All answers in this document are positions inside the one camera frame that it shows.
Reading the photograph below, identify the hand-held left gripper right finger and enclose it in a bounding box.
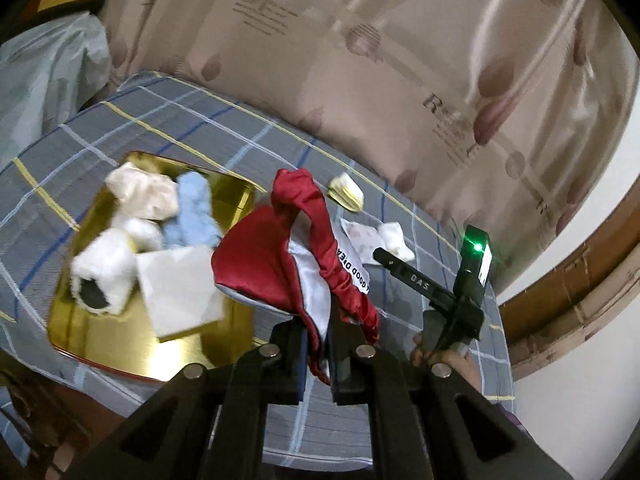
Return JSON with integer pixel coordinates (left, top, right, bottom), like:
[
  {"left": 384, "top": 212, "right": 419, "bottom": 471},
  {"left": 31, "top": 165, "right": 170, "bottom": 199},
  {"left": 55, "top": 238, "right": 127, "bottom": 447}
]
[{"left": 327, "top": 317, "right": 576, "bottom": 480}]

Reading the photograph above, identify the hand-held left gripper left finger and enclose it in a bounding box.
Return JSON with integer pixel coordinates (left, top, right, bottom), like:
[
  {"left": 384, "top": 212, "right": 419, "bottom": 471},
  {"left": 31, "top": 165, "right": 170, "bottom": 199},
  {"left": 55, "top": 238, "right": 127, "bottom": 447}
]
[{"left": 65, "top": 317, "right": 309, "bottom": 480}]

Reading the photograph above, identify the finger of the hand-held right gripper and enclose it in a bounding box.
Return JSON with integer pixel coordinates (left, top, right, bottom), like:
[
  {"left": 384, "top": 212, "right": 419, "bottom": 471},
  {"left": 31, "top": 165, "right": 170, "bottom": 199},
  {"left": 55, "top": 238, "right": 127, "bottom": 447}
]
[{"left": 372, "top": 247, "right": 459, "bottom": 309}]

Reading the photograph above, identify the red satin cloth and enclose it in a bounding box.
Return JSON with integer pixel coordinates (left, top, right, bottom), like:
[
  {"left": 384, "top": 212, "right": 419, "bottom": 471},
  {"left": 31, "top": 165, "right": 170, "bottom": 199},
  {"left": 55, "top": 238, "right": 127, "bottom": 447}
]
[{"left": 210, "top": 168, "right": 382, "bottom": 387}]

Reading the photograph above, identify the gold tin box red edge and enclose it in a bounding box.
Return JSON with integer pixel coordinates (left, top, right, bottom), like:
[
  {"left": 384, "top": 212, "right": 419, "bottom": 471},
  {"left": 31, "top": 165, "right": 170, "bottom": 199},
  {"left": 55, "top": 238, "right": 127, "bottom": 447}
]
[{"left": 46, "top": 150, "right": 263, "bottom": 387}]

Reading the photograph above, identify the light blue fluffy towel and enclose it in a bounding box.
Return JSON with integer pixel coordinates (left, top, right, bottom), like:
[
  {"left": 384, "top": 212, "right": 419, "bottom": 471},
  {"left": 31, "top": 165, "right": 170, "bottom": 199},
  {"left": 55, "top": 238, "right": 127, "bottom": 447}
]
[{"left": 162, "top": 170, "right": 224, "bottom": 251}]

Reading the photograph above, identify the white fluffy cloth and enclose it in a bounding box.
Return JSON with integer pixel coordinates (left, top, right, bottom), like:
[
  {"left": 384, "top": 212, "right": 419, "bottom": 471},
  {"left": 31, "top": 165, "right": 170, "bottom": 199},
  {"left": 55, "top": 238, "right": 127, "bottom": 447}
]
[{"left": 110, "top": 214, "right": 164, "bottom": 252}]

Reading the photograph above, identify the white fluffy cover black opening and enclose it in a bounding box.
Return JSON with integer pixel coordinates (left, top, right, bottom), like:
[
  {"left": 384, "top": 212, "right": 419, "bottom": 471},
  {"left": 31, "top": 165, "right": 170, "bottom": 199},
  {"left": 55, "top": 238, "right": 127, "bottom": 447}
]
[{"left": 69, "top": 227, "right": 139, "bottom": 315}]

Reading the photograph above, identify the cream satin cloth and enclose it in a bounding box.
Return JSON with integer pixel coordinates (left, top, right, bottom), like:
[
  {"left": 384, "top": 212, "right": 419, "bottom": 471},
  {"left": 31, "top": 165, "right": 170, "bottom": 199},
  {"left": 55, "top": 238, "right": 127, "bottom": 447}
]
[{"left": 104, "top": 160, "right": 179, "bottom": 221}]

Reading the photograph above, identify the person's right hand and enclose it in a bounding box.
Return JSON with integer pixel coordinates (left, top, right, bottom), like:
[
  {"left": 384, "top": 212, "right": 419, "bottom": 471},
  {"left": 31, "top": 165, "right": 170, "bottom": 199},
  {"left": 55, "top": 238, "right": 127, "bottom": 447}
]
[{"left": 410, "top": 335, "right": 484, "bottom": 402}]

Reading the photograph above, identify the white towel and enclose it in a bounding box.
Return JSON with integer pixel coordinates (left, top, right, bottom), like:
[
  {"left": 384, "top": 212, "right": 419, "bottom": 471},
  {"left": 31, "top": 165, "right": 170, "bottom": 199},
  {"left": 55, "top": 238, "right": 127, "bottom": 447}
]
[{"left": 377, "top": 221, "right": 416, "bottom": 263}]

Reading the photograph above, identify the white crumpled pouch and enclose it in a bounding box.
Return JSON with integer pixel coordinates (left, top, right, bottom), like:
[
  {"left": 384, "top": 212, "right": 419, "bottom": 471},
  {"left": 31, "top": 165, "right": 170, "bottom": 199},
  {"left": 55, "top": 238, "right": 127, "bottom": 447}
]
[{"left": 339, "top": 217, "right": 382, "bottom": 267}]

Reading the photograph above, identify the white pad yellow edge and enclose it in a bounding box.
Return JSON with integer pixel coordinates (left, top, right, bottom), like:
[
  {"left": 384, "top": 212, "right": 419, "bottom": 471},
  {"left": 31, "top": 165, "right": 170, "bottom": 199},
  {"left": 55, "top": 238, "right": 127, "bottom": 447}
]
[{"left": 327, "top": 172, "right": 365, "bottom": 212}]

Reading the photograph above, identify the beige leaf print curtain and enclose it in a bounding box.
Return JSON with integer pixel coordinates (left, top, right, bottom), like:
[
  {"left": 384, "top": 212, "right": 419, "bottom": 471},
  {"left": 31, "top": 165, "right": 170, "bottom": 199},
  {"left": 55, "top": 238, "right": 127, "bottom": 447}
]
[{"left": 100, "top": 0, "right": 640, "bottom": 281}]

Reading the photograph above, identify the grey plaid bed sheet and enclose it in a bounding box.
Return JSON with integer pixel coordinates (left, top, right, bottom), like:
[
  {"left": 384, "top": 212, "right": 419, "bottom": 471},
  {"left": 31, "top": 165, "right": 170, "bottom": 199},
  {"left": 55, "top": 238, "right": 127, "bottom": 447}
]
[{"left": 0, "top": 71, "right": 517, "bottom": 476}]

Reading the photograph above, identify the translucent plastic bag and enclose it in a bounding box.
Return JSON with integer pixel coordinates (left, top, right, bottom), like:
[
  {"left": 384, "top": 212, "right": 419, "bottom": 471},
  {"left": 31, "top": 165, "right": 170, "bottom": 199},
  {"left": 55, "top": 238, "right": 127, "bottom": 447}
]
[{"left": 0, "top": 11, "right": 112, "bottom": 148}]

